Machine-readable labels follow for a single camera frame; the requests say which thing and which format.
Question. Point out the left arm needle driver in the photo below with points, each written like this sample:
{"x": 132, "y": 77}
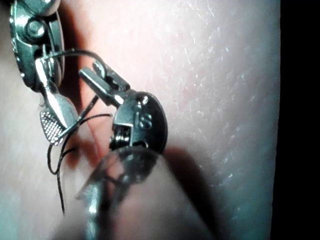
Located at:
{"x": 147, "y": 120}

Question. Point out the left arm needle driver jaw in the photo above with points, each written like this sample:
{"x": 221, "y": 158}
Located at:
{"x": 100, "y": 87}
{"x": 115, "y": 78}

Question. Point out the right arm needle driver jaw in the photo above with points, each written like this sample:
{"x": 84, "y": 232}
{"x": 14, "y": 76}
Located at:
{"x": 61, "y": 107}
{"x": 51, "y": 127}

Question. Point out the right arm needle driver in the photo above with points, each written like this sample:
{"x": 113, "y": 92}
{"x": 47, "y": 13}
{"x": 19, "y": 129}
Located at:
{"x": 27, "y": 45}

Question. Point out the black thread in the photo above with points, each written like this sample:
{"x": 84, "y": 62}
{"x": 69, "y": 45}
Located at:
{"x": 87, "y": 108}

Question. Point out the dark left arm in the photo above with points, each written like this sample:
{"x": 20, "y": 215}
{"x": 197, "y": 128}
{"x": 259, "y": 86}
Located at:
{"x": 155, "y": 212}

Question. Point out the tissue pad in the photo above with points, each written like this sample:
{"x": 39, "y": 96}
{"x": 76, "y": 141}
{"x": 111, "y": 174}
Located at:
{"x": 200, "y": 75}

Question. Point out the curved steel needle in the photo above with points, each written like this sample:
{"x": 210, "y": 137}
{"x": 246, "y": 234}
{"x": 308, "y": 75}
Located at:
{"x": 75, "y": 50}

